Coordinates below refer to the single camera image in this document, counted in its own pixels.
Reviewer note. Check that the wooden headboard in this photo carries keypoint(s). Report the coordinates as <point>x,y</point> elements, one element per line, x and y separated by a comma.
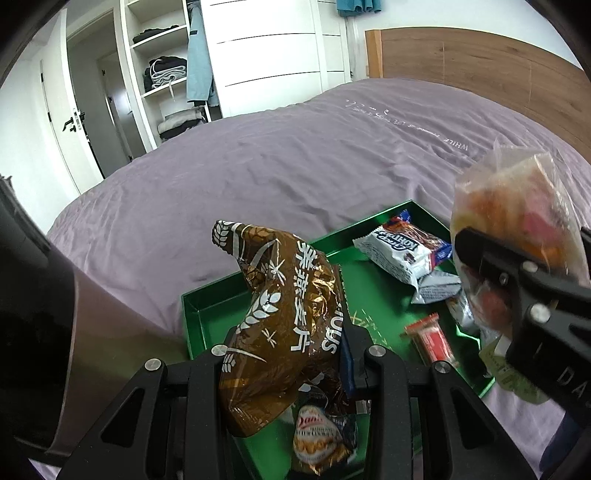
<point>525,78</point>

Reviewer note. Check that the light blue hanging garment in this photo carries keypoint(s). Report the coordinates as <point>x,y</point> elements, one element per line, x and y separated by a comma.
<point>199,77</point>

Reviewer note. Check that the blue white cookie packet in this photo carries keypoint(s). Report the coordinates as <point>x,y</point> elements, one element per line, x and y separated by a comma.
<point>404,250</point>

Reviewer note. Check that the red small snack packet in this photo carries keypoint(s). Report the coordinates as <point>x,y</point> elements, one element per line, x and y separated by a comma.
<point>430,341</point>

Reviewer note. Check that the white open wardrobe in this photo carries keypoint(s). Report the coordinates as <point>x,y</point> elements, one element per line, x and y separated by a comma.
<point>264,55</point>

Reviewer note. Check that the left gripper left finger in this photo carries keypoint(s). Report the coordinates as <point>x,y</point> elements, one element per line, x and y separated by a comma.
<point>165,423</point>

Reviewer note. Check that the white silver foil packet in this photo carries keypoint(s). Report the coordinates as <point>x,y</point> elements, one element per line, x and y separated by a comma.
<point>440,286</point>

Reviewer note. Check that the folded dark clothes stack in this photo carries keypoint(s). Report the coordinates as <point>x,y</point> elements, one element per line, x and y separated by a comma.
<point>162,71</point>

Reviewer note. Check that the brown cereal snack bag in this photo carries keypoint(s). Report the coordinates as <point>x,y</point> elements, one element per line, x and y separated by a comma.
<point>292,331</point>

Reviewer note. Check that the purple bed sheet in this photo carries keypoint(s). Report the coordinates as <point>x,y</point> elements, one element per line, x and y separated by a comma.
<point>144,233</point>

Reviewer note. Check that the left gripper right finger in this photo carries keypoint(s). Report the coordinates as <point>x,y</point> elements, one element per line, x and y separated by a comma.
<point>426,416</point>

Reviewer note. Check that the brown yellow small snack packet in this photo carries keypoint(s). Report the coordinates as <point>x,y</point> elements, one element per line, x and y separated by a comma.
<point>323,442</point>

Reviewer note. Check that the green tray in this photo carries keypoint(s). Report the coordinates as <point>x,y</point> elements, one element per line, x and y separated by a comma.
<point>376,301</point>

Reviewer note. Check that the teal curtain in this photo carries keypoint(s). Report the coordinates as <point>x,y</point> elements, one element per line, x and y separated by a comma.
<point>353,8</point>

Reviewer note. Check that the white room door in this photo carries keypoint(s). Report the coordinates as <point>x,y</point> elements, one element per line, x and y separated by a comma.
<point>65,119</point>

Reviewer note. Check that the clear bag colourful candies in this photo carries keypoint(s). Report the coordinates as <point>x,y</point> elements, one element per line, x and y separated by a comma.
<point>515,195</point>

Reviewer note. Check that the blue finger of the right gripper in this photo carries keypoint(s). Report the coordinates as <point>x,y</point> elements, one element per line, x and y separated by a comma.
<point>503,263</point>

